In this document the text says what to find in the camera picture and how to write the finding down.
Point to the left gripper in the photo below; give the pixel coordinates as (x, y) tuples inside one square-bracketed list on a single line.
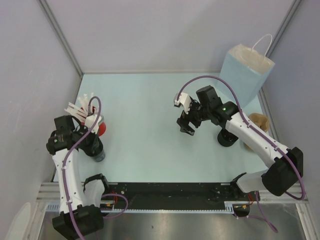
[(89, 148)]

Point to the light blue paper bag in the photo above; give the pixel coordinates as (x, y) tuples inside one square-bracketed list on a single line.
[(245, 70)]

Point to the black cup left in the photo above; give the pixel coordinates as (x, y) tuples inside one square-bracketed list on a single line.
[(98, 152)]

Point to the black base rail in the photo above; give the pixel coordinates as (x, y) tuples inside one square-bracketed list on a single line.
[(180, 196)]

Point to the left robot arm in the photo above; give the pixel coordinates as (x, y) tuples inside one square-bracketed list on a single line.
[(79, 211)]

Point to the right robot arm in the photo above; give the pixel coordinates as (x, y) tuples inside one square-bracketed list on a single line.
[(284, 165)]

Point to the brown cardboard cup carrier stack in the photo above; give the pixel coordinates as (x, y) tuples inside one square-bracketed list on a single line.
[(262, 121)]

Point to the red straw cup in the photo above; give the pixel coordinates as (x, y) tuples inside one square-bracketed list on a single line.
[(102, 126)]

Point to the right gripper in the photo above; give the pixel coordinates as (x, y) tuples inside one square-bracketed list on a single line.
[(183, 123)]

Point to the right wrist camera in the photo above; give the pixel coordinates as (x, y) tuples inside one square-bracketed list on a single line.
[(183, 100)]

